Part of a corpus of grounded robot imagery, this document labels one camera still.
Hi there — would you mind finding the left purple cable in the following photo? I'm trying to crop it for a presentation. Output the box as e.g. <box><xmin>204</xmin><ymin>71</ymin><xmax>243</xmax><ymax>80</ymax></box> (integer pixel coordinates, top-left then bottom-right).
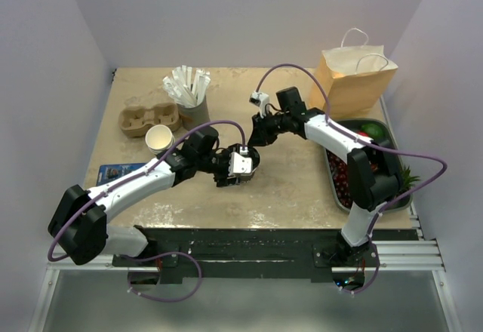
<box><xmin>47</xmin><ymin>119</ymin><xmax>248</xmax><ymax>262</ymax></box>

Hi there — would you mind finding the dark red grapes bunch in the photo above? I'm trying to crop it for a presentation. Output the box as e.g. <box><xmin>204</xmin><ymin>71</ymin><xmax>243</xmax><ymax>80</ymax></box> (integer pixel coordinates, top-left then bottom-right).
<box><xmin>326</xmin><ymin>151</ymin><xmax>352</xmax><ymax>209</ymax></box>

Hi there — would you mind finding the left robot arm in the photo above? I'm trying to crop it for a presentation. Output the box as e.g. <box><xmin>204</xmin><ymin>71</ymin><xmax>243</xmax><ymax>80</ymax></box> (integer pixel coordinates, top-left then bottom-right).
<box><xmin>48</xmin><ymin>123</ymin><xmax>254</xmax><ymax>266</ymax></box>

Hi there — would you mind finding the purple cable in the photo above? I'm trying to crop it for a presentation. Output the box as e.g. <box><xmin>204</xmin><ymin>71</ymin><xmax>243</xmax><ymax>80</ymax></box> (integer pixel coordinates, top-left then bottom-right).
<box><xmin>47</xmin><ymin>119</ymin><xmax>248</xmax><ymax>262</ymax></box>
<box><xmin>256</xmin><ymin>63</ymin><xmax>448</xmax><ymax>242</ymax></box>

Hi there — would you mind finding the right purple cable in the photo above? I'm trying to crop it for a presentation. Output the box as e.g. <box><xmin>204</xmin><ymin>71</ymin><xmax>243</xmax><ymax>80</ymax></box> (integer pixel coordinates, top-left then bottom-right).
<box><xmin>256</xmin><ymin>63</ymin><xmax>448</xmax><ymax>242</ymax></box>

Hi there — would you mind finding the black paper coffee cup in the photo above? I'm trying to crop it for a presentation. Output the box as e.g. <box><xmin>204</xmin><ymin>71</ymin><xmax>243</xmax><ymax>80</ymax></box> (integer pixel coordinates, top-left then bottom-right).
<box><xmin>229</xmin><ymin>145</ymin><xmax>260</xmax><ymax>184</ymax></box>

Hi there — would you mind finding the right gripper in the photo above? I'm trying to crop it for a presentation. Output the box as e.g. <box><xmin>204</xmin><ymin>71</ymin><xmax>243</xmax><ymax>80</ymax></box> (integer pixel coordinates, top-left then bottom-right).
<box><xmin>248</xmin><ymin>109</ymin><xmax>291</xmax><ymax>148</ymax></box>

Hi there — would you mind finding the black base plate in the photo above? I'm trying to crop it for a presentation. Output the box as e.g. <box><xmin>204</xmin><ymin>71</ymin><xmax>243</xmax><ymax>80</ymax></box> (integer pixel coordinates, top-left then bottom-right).
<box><xmin>112</xmin><ymin>228</ymin><xmax>382</xmax><ymax>286</ymax></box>

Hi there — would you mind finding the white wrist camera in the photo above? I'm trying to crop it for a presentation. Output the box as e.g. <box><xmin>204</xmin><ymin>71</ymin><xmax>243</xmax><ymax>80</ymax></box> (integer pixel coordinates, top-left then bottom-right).
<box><xmin>249</xmin><ymin>91</ymin><xmax>270</xmax><ymax>118</ymax></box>
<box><xmin>229</xmin><ymin>146</ymin><xmax>253</xmax><ymax>177</ymax></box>

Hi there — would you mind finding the grey fruit tray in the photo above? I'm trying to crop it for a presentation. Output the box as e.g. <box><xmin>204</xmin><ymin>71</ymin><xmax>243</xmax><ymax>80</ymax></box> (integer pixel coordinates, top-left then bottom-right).
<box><xmin>325</xmin><ymin>118</ymin><xmax>414</xmax><ymax>213</ymax></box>

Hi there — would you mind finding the blue battery blister pack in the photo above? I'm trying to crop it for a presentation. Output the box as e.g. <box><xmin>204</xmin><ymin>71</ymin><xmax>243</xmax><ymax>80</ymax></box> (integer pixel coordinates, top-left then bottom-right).
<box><xmin>96</xmin><ymin>163</ymin><xmax>144</xmax><ymax>186</ymax></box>

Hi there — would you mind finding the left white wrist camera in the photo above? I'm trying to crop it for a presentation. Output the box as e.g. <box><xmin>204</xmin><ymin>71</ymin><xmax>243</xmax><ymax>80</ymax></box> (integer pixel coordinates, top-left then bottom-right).
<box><xmin>229</xmin><ymin>146</ymin><xmax>253</xmax><ymax>177</ymax></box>

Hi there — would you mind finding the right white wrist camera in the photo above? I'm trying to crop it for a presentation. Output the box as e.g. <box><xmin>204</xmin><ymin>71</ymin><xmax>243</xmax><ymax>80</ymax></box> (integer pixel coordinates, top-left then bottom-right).
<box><xmin>249</xmin><ymin>91</ymin><xmax>270</xmax><ymax>118</ymax></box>

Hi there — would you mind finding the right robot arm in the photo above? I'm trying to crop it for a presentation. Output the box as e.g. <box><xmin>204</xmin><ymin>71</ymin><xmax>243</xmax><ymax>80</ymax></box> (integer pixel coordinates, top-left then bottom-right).
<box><xmin>248</xmin><ymin>87</ymin><xmax>403</xmax><ymax>266</ymax></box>

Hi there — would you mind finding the aluminium rail frame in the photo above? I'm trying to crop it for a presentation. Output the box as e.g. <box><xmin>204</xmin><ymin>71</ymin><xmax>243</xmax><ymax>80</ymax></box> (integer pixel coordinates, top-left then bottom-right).
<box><xmin>29</xmin><ymin>216</ymin><xmax>463</xmax><ymax>331</ymax></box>

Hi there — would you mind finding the green apple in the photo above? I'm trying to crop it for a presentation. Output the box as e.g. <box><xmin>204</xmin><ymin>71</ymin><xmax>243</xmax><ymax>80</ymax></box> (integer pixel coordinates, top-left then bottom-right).
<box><xmin>361</xmin><ymin>123</ymin><xmax>386</xmax><ymax>140</ymax></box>

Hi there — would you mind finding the brown paper takeout bag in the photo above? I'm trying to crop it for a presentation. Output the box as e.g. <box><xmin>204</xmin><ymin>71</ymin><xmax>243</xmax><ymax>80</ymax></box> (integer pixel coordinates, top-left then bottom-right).
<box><xmin>308</xmin><ymin>27</ymin><xmax>398</xmax><ymax>120</ymax></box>

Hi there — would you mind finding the cardboard cup carrier top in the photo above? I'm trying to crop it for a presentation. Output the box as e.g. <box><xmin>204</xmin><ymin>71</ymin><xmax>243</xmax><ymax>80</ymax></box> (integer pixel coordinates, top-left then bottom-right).
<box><xmin>118</xmin><ymin>103</ymin><xmax>182</xmax><ymax>138</ymax></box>

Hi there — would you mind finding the stack of paper cups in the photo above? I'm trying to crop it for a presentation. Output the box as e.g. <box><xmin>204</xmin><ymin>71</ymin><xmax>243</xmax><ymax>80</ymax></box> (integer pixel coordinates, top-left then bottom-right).
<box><xmin>145</xmin><ymin>124</ymin><xmax>175</xmax><ymax>155</ymax></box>

